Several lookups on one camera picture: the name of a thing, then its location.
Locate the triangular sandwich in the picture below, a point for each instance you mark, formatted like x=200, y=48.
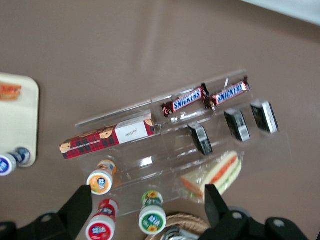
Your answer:
x=10, y=92
x=217, y=172

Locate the green cap yogurt bottle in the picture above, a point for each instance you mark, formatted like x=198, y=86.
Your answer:
x=152, y=217

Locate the flat wicker basket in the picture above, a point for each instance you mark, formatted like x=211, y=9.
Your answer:
x=185, y=220

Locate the orange cap yogurt bottle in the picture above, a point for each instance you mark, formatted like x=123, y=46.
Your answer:
x=101, y=180

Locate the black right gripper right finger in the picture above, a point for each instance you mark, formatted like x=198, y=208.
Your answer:
x=225, y=225

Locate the Snickers bar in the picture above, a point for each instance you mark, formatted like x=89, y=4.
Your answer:
x=230, y=91
x=186, y=101

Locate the blue cap yogurt bottle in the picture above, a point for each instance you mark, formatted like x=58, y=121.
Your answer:
x=10, y=162

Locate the small black box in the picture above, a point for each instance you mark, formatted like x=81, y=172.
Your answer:
x=237, y=125
x=201, y=140
x=265, y=117

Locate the beige plastic tray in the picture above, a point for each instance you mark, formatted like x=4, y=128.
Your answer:
x=17, y=125

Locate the clear acrylic tiered stand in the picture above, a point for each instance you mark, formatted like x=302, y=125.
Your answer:
x=155, y=160

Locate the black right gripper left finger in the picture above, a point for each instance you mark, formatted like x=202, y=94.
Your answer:
x=62, y=220

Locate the red cap yogurt bottle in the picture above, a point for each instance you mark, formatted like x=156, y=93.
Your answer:
x=102, y=225

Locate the aluminium foil container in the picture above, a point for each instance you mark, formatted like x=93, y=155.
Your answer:
x=180, y=233

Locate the red plaid cookie box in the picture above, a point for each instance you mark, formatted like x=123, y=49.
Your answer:
x=100, y=141

